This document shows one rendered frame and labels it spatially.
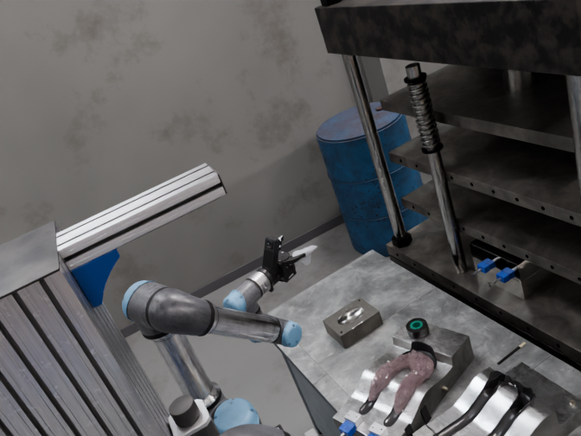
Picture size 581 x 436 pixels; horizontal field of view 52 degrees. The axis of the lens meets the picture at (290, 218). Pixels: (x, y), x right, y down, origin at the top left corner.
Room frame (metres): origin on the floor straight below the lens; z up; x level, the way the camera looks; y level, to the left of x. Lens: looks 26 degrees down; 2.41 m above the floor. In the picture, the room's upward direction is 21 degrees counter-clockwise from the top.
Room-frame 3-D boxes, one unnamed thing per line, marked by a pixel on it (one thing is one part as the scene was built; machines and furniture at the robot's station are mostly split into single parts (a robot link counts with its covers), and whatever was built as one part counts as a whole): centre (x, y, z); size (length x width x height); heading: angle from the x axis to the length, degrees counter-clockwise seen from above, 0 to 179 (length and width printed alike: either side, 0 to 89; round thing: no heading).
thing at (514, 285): (2.04, -0.95, 0.87); 0.50 x 0.27 x 0.17; 108
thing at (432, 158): (2.17, -0.63, 1.10); 0.05 x 0.05 x 1.30
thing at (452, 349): (1.58, -0.17, 0.85); 0.50 x 0.26 x 0.11; 125
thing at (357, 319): (2.03, -0.09, 0.83); 0.20 x 0.15 x 0.07; 108
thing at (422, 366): (1.58, -0.17, 0.90); 0.26 x 0.18 x 0.08; 125
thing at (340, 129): (3.96, -0.70, 0.49); 0.66 x 0.66 x 0.99
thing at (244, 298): (1.56, 0.23, 1.43); 0.11 x 0.08 x 0.09; 130
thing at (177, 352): (1.39, 0.43, 1.41); 0.15 x 0.12 x 0.55; 40
